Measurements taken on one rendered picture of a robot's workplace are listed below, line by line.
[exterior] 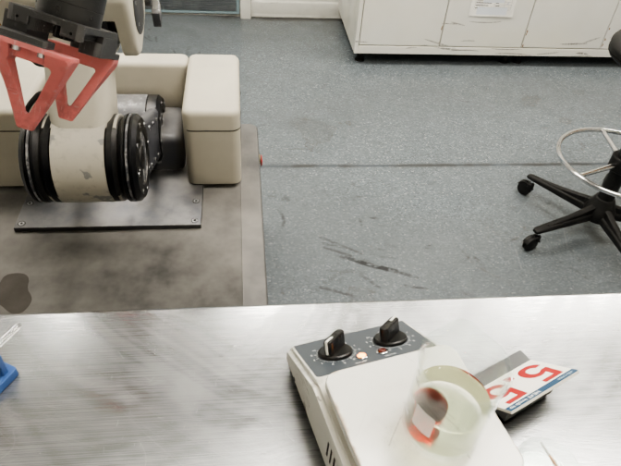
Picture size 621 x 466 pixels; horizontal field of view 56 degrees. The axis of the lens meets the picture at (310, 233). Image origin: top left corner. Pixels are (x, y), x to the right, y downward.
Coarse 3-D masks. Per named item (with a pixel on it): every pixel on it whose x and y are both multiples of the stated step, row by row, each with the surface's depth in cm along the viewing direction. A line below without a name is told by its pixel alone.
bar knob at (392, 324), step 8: (392, 320) 55; (384, 328) 53; (392, 328) 54; (376, 336) 55; (384, 336) 54; (392, 336) 54; (400, 336) 55; (376, 344) 54; (384, 344) 54; (392, 344) 54; (400, 344) 54
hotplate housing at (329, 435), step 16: (288, 352) 56; (304, 368) 52; (304, 384) 51; (320, 384) 49; (304, 400) 52; (320, 400) 48; (320, 416) 48; (320, 432) 49; (336, 432) 46; (320, 448) 50; (336, 448) 45; (336, 464) 45; (352, 464) 43
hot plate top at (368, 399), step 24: (384, 360) 48; (408, 360) 49; (336, 384) 46; (360, 384) 47; (384, 384) 47; (408, 384) 47; (336, 408) 45; (360, 408) 45; (384, 408) 45; (360, 432) 43; (384, 432) 44; (504, 432) 44; (360, 456) 42; (384, 456) 42; (408, 456) 42; (480, 456) 43; (504, 456) 43
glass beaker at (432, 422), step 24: (432, 336) 41; (456, 336) 42; (480, 336) 41; (432, 360) 43; (456, 360) 44; (480, 360) 42; (504, 360) 40; (432, 384) 38; (504, 384) 39; (408, 408) 42; (432, 408) 39; (456, 408) 37; (480, 408) 37; (408, 432) 43; (432, 432) 40; (456, 432) 39; (480, 432) 40; (432, 456) 42; (456, 456) 41
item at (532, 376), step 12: (516, 372) 58; (528, 372) 57; (540, 372) 57; (552, 372) 56; (564, 372) 55; (516, 384) 56; (528, 384) 55; (540, 384) 54; (504, 396) 54; (516, 396) 53
